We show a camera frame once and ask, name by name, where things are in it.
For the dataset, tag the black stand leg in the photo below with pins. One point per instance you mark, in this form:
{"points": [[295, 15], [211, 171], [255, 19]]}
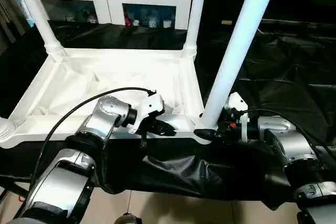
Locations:
{"points": [[13, 184]]}

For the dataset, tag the black plastic sheet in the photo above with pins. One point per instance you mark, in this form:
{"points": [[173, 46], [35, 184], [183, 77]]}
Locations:
{"points": [[288, 77]]}

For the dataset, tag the small white jar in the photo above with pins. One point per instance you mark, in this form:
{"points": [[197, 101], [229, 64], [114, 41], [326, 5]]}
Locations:
{"points": [[136, 22], [167, 23]]}

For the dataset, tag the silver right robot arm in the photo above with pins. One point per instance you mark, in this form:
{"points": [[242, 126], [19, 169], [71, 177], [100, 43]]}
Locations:
{"points": [[288, 140]]}

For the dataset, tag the tan tape piece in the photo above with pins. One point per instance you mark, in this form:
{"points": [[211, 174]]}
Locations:
{"points": [[226, 22]]}

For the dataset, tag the white plastic table leg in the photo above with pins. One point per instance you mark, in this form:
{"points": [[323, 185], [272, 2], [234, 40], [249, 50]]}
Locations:
{"points": [[195, 11], [241, 37], [36, 11], [6, 129]]}

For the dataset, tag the long black pole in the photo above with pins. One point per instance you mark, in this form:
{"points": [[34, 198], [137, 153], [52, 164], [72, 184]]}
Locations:
{"points": [[302, 23]]}

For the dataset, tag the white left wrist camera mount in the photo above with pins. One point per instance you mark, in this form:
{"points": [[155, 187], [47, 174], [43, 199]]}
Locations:
{"points": [[149, 106]]}

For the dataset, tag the white plastic table top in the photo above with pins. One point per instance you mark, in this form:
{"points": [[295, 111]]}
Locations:
{"points": [[118, 69]]}

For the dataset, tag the grey metal stand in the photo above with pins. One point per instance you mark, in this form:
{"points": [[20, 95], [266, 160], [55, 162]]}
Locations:
{"points": [[8, 11]]}

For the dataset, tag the dark shoe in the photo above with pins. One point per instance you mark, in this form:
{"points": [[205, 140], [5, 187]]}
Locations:
{"points": [[128, 218]]}

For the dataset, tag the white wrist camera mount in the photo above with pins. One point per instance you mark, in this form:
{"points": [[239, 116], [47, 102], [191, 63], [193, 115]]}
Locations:
{"points": [[237, 103], [149, 106]]}

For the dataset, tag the red bottle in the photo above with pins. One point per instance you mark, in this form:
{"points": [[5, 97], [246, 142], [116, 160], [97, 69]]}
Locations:
{"points": [[127, 19]]}

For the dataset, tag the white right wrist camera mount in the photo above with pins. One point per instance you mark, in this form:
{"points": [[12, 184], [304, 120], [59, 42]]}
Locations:
{"points": [[237, 103]]}

